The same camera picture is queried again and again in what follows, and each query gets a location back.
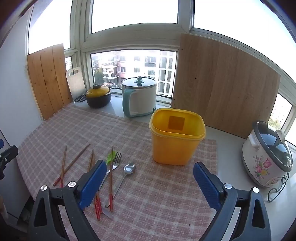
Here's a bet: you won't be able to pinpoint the metal spoon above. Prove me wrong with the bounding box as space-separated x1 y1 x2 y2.
105 163 136 208

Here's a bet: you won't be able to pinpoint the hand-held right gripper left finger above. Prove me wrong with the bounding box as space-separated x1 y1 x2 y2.
27 159 107 241

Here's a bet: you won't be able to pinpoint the curled metal wire stand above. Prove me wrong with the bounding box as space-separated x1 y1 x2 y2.
268 173 290 203

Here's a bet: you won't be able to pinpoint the apartment buildings outside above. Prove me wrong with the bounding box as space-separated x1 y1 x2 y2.
91 50 177 96

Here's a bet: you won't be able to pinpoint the large light wood board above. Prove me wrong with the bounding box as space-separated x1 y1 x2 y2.
171 33 281 140

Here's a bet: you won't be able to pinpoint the clear plastic utensil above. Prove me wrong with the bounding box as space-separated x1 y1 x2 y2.
102 207 114 219

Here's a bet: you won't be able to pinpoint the black cooking pot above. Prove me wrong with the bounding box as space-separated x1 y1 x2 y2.
85 91 112 108

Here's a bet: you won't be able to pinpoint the glass lid teal knob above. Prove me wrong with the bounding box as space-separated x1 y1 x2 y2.
121 76 158 90

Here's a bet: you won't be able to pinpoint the knotty wooden plank panel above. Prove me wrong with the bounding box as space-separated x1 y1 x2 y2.
27 43 73 121

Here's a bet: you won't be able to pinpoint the white teal electric pot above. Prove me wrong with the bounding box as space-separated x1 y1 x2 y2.
122 85 158 118

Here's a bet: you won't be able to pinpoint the wooden chopstick red end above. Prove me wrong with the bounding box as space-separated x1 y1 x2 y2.
92 151 103 214
60 145 68 188
92 150 101 221
87 149 94 173
53 143 91 187
110 145 114 212

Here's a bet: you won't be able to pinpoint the white window frame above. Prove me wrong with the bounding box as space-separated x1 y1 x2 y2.
25 0 296 149

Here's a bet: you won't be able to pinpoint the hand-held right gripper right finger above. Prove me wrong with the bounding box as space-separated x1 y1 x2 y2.
193 161 271 241

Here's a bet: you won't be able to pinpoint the green plastic spoon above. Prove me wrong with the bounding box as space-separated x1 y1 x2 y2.
106 150 117 164

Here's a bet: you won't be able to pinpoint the metal fork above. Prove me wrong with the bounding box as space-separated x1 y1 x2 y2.
99 152 123 186

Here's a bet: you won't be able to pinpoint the yellow plastic container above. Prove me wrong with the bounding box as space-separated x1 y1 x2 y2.
149 108 206 166

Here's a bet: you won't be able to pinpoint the white cutting board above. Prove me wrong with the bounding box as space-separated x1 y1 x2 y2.
65 66 87 100

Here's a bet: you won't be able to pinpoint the pink plaid cloth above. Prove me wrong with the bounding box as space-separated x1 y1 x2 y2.
16 102 218 241

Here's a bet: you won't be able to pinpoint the white floral rice cooker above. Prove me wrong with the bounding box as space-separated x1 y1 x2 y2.
242 133 290 188

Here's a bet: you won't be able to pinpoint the yellow pot lid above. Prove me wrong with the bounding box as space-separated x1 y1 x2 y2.
85 84 111 98

